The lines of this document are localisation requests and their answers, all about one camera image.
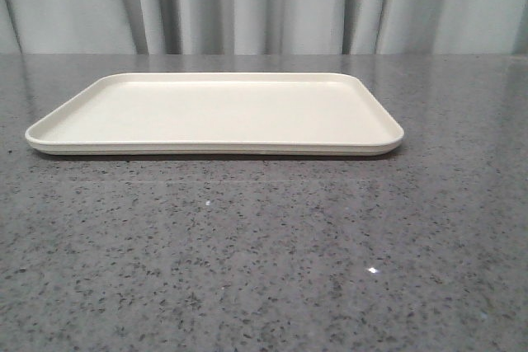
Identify grey pleated curtain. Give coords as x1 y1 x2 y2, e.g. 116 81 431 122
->
1 0 527 55

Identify cream rectangular plastic tray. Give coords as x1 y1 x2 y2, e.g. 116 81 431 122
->
25 73 404 156

